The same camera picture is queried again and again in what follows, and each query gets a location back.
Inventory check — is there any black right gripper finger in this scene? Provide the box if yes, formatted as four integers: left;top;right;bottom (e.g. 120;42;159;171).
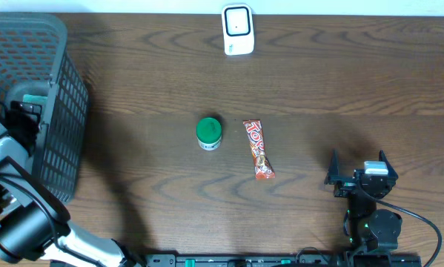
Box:
327;149;339;182
379;150;398;178

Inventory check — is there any red Top chocolate bar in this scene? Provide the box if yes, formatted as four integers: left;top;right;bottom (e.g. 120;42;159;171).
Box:
243;119;276;179

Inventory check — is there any green lid white jar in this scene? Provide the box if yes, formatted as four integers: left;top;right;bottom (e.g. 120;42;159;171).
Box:
196;117;222;151

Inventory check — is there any light blue snack packet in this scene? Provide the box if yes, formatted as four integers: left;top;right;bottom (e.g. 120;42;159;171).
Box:
23;94;47;106

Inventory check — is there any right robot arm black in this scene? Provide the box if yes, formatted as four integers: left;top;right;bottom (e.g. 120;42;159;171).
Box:
324;151;402;254

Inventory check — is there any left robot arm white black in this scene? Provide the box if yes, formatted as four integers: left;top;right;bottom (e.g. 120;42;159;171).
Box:
0;103;146;266

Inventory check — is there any white barcode scanner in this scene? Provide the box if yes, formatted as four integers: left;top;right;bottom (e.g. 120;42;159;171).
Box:
222;4;255;56

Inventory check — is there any grey plastic basket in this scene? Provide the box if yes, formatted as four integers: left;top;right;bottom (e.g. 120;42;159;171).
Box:
0;13;89;203

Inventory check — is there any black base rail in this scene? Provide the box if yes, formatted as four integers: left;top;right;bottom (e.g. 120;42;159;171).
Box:
143;254;422;267

